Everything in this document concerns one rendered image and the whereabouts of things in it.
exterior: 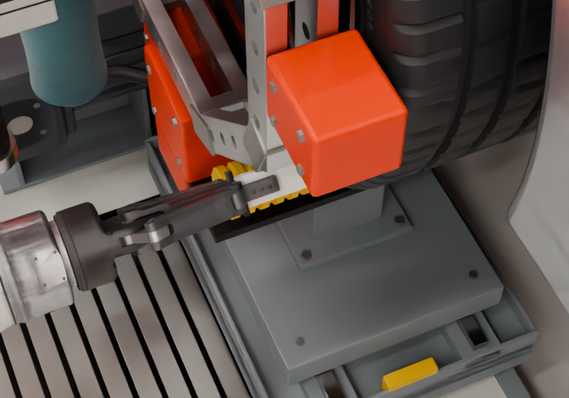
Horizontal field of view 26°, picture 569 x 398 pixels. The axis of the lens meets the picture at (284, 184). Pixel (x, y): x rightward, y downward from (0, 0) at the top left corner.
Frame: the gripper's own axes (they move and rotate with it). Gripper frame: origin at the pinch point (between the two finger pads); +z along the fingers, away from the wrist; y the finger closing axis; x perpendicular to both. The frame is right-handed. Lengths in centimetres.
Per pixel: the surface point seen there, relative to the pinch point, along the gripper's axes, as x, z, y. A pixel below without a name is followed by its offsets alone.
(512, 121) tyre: 1.2, 17.2, 15.9
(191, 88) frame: 9.3, -2.5, -12.2
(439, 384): -39, 21, -33
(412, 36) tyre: 11.7, 6.4, 26.8
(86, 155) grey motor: -2, -9, -76
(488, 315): -34, 31, -37
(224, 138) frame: 5.0, -3.0, -1.5
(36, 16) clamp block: 20.6, -17.5, 18.0
